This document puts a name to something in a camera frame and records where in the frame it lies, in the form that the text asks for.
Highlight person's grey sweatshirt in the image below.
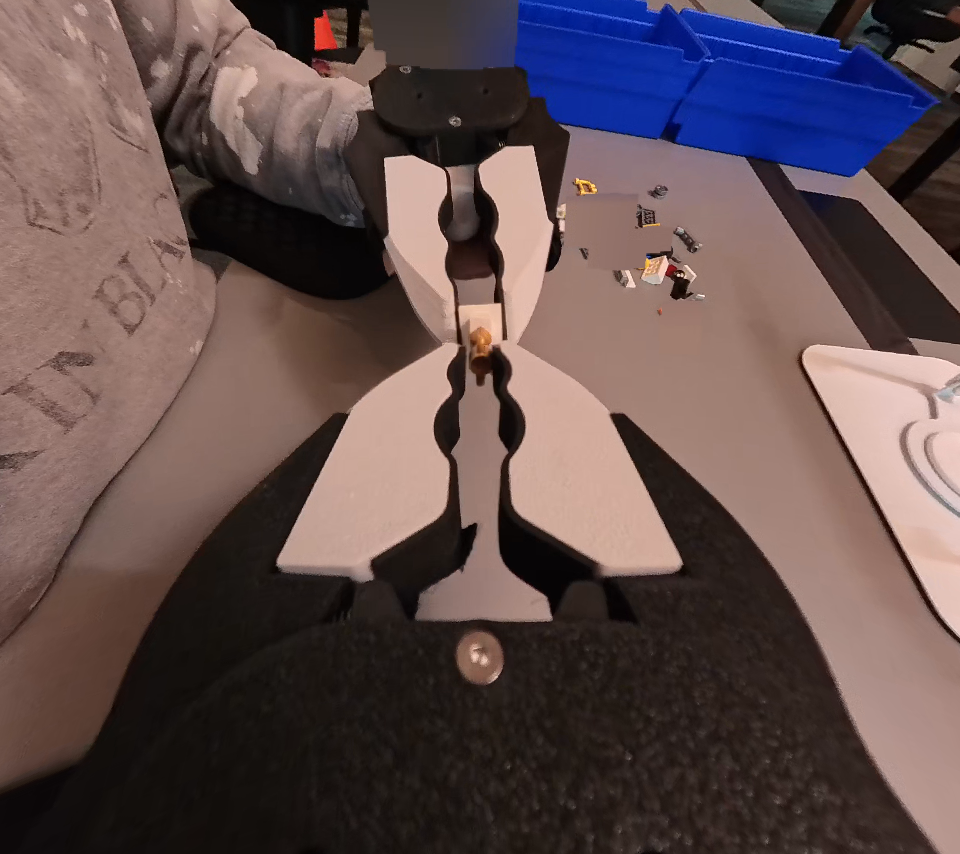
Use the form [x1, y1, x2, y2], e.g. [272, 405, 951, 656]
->
[0, 0, 229, 645]

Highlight black round cushion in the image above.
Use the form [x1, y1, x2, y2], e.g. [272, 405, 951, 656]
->
[185, 179, 402, 302]

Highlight pile of lego pieces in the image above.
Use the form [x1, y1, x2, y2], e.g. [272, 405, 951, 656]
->
[555, 172, 715, 311]

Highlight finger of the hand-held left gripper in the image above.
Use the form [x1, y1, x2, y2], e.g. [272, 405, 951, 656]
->
[377, 152, 490, 350]
[477, 142, 550, 347]

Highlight small gold lego piece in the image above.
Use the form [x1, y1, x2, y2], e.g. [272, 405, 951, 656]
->
[468, 328, 498, 384]

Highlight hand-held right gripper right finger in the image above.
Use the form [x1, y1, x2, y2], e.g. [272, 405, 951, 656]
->
[483, 344, 684, 585]

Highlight small white lego piece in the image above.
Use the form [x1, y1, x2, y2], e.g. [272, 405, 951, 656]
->
[455, 301, 510, 345]

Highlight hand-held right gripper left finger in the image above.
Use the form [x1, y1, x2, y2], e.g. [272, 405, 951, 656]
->
[279, 344, 478, 585]

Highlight white book stand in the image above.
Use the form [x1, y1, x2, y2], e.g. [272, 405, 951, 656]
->
[800, 343, 960, 642]

